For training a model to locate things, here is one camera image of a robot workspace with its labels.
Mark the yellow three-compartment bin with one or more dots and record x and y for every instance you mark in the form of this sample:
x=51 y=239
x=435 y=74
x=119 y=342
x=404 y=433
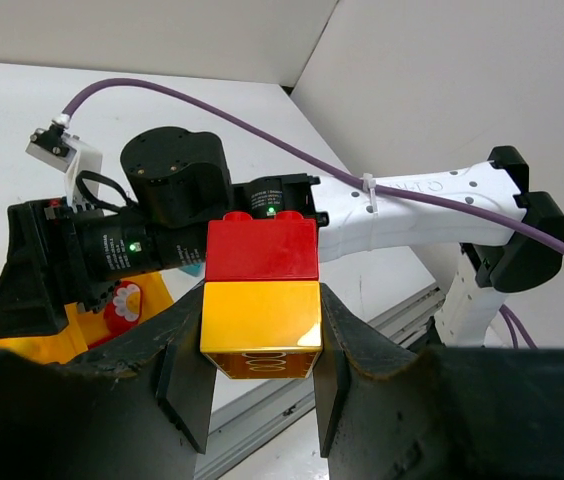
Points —
x=86 y=331

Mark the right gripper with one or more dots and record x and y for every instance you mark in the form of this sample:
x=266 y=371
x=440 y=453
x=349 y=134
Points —
x=46 y=268

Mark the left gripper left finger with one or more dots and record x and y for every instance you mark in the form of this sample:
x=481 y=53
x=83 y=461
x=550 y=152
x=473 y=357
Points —
x=137 y=407

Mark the light blue small lego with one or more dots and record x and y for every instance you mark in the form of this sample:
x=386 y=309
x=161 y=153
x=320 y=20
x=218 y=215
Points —
x=194 y=270

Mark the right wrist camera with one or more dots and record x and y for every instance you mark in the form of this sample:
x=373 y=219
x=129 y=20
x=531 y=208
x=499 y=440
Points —
x=68 y=154

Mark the red yellow lego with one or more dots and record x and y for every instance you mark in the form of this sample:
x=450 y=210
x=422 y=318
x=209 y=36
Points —
x=261 y=315

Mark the aluminium rail frame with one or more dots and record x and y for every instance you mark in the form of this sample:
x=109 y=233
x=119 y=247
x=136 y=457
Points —
x=248 y=415

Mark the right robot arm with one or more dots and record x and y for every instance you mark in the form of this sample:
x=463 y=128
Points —
x=179 y=181

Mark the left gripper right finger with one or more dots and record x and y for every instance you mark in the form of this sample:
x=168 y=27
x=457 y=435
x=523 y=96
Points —
x=442 y=412

